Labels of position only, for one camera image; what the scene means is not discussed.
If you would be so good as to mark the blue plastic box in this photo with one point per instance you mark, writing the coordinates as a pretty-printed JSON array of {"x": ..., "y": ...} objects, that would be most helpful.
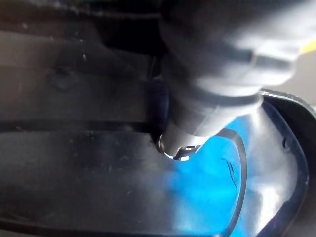
[{"x": 205, "y": 187}]

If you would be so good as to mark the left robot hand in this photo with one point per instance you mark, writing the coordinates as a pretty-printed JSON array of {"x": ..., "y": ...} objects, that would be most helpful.
[{"x": 212, "y": 56}]

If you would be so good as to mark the black plastic housing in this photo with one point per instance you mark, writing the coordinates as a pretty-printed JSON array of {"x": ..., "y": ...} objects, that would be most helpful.
[
  {"x": 274, "y": 158},
  {"x": 81, "y": 160}
]

